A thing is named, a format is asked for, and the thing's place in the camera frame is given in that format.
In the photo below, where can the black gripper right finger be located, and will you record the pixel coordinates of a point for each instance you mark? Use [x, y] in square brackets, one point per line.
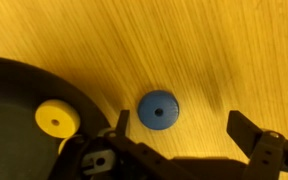
[243, 132]

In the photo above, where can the black bowl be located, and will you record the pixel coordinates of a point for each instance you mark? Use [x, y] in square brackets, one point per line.
[26, 152]

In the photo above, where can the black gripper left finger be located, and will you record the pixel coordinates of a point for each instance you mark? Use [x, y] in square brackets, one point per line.
[123, 120]

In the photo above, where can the yellow disc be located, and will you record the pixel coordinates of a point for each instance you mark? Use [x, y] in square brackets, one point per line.
[57, 118]
[76, 136]

